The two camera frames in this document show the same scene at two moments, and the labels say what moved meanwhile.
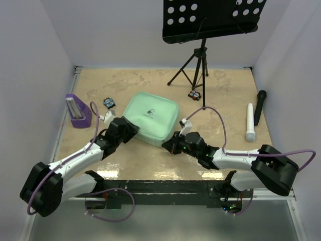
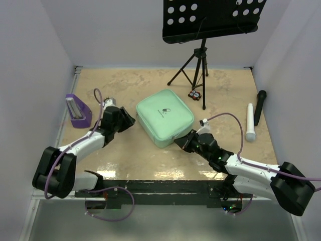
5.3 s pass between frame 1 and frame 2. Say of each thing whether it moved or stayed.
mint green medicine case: moved
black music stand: stayed
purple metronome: stayed
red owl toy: stayed
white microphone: stayed
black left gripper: moved
